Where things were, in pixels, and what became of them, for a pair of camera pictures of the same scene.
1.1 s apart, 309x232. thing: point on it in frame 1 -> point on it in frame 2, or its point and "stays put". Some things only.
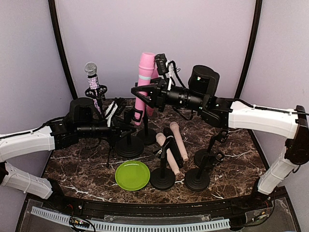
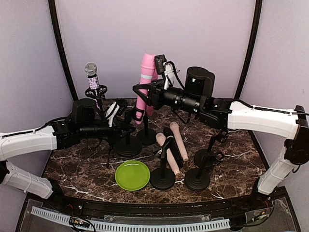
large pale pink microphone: [175, 126] -> [161, 138]
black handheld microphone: [169, 134] stays put
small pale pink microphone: [175, 126] stays put
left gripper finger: [121, 122] stays put
